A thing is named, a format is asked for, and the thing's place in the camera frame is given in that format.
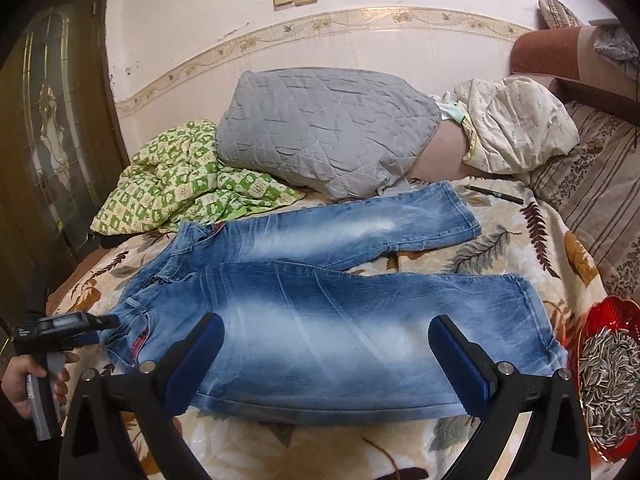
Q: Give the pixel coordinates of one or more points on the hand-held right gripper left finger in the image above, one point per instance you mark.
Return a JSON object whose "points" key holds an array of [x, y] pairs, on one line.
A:
{"points": [[200, 355]]}

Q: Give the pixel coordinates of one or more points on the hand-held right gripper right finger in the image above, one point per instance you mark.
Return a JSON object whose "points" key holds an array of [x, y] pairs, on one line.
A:
{"points": [[455, 355]]}

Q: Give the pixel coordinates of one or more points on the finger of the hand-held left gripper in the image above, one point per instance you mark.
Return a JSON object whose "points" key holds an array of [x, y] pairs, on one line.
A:
{"points": [[106, 324]]}

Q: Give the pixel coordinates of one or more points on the blue denim pants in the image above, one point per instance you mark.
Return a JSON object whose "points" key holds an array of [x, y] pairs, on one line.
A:
{"points": [[320, 310]]}

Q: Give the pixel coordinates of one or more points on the person's left hand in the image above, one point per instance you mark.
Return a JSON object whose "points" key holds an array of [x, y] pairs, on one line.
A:
{"points": [[17, 385]]}

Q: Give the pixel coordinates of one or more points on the leaf print blanket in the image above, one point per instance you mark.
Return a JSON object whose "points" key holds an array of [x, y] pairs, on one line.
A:
{"points": [[505, 265]]}

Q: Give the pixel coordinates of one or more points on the green patterned cloth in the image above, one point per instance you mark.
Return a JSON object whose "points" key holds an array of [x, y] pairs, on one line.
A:
{"points": [[175, 185]]}

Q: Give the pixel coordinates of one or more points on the pile of sunflower seeds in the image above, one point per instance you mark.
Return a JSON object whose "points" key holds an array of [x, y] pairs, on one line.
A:
{"points": [[607, 385]]}

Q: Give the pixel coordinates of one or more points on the red glass bowl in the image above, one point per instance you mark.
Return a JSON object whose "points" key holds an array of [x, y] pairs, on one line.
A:
{"points": [[607, 312]]}

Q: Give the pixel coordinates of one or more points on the black pen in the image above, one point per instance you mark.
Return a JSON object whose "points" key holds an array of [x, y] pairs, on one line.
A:
{"points": [[492, 194]]}

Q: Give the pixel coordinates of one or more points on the wooden door with stained glass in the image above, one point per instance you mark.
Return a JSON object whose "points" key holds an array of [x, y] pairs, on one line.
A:
{"points": [[55, 135]]}

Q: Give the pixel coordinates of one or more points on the pink bed sheet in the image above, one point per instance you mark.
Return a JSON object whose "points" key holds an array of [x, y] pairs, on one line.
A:
{"points": [[445, 155]]}

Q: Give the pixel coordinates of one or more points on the brown striped bed sheet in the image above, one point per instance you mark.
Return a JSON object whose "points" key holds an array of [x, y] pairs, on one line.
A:
{"points": [[600, 185]]}

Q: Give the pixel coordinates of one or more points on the cream floral pillow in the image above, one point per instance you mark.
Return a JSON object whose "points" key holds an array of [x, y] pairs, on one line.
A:
{"points": [[520, 125]]}

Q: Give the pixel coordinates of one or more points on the pale green cloth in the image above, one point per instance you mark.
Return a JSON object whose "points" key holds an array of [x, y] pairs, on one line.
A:
{"points": [[455, 111]]}

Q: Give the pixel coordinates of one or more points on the grey quilted pillow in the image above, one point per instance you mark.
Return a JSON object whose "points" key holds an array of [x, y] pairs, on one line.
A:
{"points": [[325, 125]]}

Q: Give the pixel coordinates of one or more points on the brown headboard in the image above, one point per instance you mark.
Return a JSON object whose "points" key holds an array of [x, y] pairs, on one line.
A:
{"points": [[545, 55]]}

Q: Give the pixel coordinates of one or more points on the grey blue cloth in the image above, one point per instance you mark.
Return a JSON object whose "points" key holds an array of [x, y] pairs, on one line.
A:
{"points": [[617, 50]]}

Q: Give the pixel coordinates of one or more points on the striped pillow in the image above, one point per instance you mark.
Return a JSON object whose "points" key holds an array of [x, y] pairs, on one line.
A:
{"points": [[560, 12]]}

